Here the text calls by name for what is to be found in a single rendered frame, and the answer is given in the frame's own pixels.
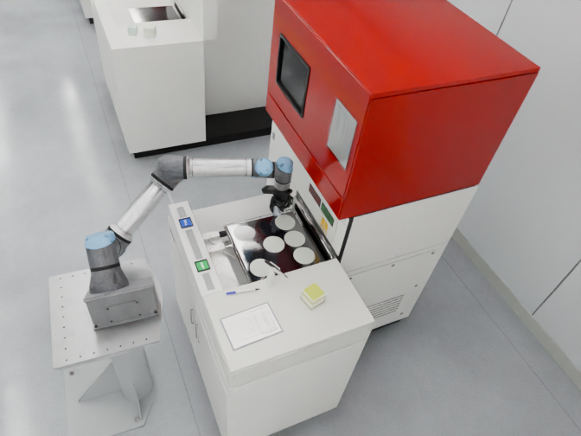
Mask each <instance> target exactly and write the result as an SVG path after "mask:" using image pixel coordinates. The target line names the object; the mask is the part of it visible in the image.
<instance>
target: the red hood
mask: <svg viewBox="0 0 581 436"><path fill-rule="evenodd" d="M540 69H541V67H539V66H538V65H537V64H535V63H534V62H532V61H531V60H529V59H528V58H526V56H525V55H523V54H521V53H520V52H519V51H517V50H516V49H514V48H513V47H511V46H510V45H508V44H507V43H506V42H504V41H503V40H502V39H501V38H499V37H498V36H496V35H495V34H493V33H492V32H490V31H489V30H488V29H486V28H484V27H483V26H482V25H481V24H480V23H478V22H477V21H475V20H474V19H472V18H471V17H470V16H468V15H466V14H465V13H464V12H462V11H461V10H460V9H458V8H457V7H456V6H454V5H453V4H452V3H450V2H448V1H447V0H275V5H274V15H273V25H272V36H271V55H270V66H269V76H268V86H267V96H266V107H265V109H266V111H267V112H268V113H269V115H270V116H271V118H272V120H273V121H274V123H275V124H276V126H277V127H278V129H279V130H280V132H281V133H282V135H283V136H284V138H285V140H286V141H287V143H288V144H289V146H290V147H291V149H292V150H293V151H294V153H295V154H296V156H297V158H298V159H299V161H300V162H301V164H302V165H303V167H304V168H305V170H306V171H307V173H308V174H309V176H310V178H311V179H312V181H313V182H314V184H315V185H316V186H317V188H318V189H319V191H320V192H321V194H322V196H323V197H324V199H325V200H326V202H327V203H328V205H329V206H330V208H331V209H332V211H333V212H334V214H335V216H336V217H337V219H338V220H343V219H347V218H350V217H354V216H357V215H363V214H366V213H370V212H374V211H377V210H381V209H383V208H390V207H393V206H397V205H400V204H404V203H408V202H413V201H417V200H420V199H424V198H427V197H431V196H436V195H440V194H443V193H447V192H451V191H454V190H458V189H463V188H467V187H470V186H474V185H477V184H479V183H480V181H481V180H482V177H483V175H484V173H485V172H486V170H487V168H488V166H489V164H490V163H491V161H492V159H493V157H494V155H495V153H496V152H497V150H498V148H499V146H500V144H501V141H502V140H503V139H504V137H505V135H506V133H507V131H508V129H509V127H510V125H511V124H512V122H513V120H514V118H515V116H516V114H517V112H518V111H519V109H520V107H521V105H522V103H523V101H524V99H525V98H526V96H527V94H528V92H529V90H530V88H531V86H532V85H533V83H534V81H535V79H536V77H537V76H538V74H539V70H540Z"/></svg>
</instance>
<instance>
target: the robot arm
mask: <svg viewBox="0 0 581 436"><path fill-rule="evenodd" d="M292 171H293V161H292V160H291V159H290V158H289V157H279V158H278V160H277V162H272V161H271V160H270V159H268V158H265V157H262V158H190V157H188V156H175V155H165V156H162V157H160V158H159V159H158V161H157V162H156V168H155V170H154V171H153V172H152V173H151V175H150V182H149V183H148V184H147V185H146V187H145V188H144V189H143V190H142V192H141V193H140V194H139V195H138V197H137V198H136V199H135V201H134V202H133V203H132V204H131V205H130V207H129V208H128V209H127V210H126V211H125V212H124V214H123V215H122V216H121V217H120V219H119V220H118V221H117V222H116V223H115V224H110V226H109V227H108V228H107V229H106V230H105V231H102V232H97V233H94V234H89V235H88V236H86V237H85V239H84V241H85V248H86V254H87V258H88V263H89V267H90V272H91V278H90V284H89V292H90V294H96V293H102V292H110V291H114V290H117V289H120V288H124V287H126V286H128V285H129V282H128V279H127V278H126V276H125V274H124V272H123V270H122V268H121V265H120V261H119V257H121V256H122V255H123V254H124V253H125V251H126V248H127V247H128V246H129V245H130V244H131V242H132V235H133V234H134V233H135V232H136V230H137V229H138V228H139V226H140V225H141V224H142V223H143V222H144V220H145V219H146V218H147V216H148V215H149V214H150V212H151V211H152V210H153V209H154V207H155V206H156V205H157V204H158V203H159V202H160V201H161V200H162V198H163V197H164V196H165V194H166V193H168V192H172V191H173V190H174V188H175V187H176V186H177V185H178V183H180V182H181V181H182V180H183V179H189V178H190V177H200V176H249V177H255V178H275V180H274V185H265V186H264V188H262V192H263V194H272V195H273V196H272V197H271V202H270V211H271V213H272V214H273V215H274V216H279V217H281V216H282V215H281V214H280V212H282V213H286V210H285V208H288V207H290V206H291V205H292V203H293V198H294V197H293V196H291V193H292V191H293V190H292V189H290V185H291V176H292ZM291 199H292V202H291Z"/></svg>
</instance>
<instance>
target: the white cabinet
mask: <svg viewBox="0 0 581 436"><path fill-rule="evenodd" d="M168 223H169V219H168ZM169 237H170V245H171V253H172V261H173V269H174V277H175V285H176V299H177V302H178V304H179V307H180V310H181V313H182V317H183V321H184V323H185V326H186V329H187V332H188V336H189V339H190V342H191V344H192V347H193V350H194V353H195V358H196V361H197V363H198V366H199V369H200V371H201V376H202V379H203V381H204V384H205V387H206V390H207V395H208V398H209V400H210V403H211V406H212V409H213V411H214V416H215V419H216V421H217V424H218V427H219V429H220V435H221V436H268V435H271V434H273V433H276V432H278V431H281V430H283V429H285V428H287V427H289V426H293V425H296V424H297V423H299V422H302V421H304V420H307V419H309V418H312V417H314V416H317V415H318V414H322V413H324V412H327V411H329V410H331V409H333V408H335V407H337V405H338V403H339V401H340V399H341V397H342V394H343V392H344V390H345V387H346V386H347V384H348V381H349V378H350V376H351V375H352V373H353V371H354V367H355V365H356V363H357V362H358V359H359V357H360V355H361V352H362V350H363V348H364V346H365V344H366V342H367V339H366V340H363V341H360V342H358V343H354V344H351V345H349V346H347V347H344V348H341V349H338V350H335V351H333V352H330V353H328V354H325V355H323V356H319V357H316V358H314V359H311V360H308V361H307V362H302V363H299V364H298V365H295V366H292V367H289V368H287V369H283V370H281V371H278V372H276V373H273V374H271V375H267V376H264V377H262V378H259V379H257V380H255V381H250V382H248V383H246V384H243V385H240V386H238V387H236V388H231V389H230V388H229V387H228V385H227V381H226V378H225V376H224V373H223V370H222V368H221V365H220V361H219V358H218V356H217V354H216V351H215V348H214V345H213V342H212V339H211V336H210V334H209V332H208V327H207V325H206V322H205V320H204V317H203V316H202V314H201V309H200V306H199V305H198V302H197V299H196V296H195V293H194V290H193V287H192V285H191V282H190V279H189V277H188V273H187V270H186V267H185V265H184V263H183V260H182V256H181V254H180V251H179V248H178V246H177V243H176V239H175V236H174V234H173V231H172V229H171V226H170V224H169Z"/></svg>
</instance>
